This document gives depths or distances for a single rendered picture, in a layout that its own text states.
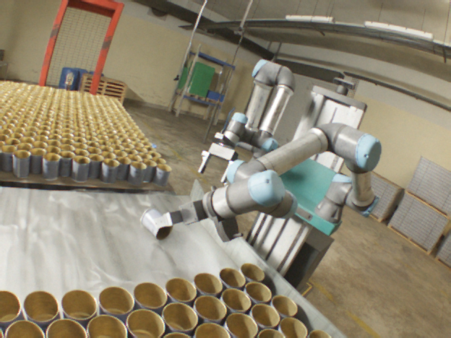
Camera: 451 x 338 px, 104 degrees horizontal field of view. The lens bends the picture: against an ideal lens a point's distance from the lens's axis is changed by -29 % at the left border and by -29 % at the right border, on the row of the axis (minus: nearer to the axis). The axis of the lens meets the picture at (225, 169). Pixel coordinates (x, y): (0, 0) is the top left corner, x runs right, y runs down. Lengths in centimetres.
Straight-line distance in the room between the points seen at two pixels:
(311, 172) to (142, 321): 118
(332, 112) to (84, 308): 145
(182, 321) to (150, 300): 8
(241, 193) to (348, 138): 46
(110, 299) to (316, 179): 119
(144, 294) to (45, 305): 21
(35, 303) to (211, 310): 37
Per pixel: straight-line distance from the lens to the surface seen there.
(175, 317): 56
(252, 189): 51
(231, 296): 62
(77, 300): 53
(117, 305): 57
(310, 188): 144
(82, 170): 97
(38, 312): 56
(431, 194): 688
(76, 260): 67
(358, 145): 83
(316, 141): 84
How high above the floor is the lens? 155
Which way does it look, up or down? 17 degrees down
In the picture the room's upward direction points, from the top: 20 degrees clockwise
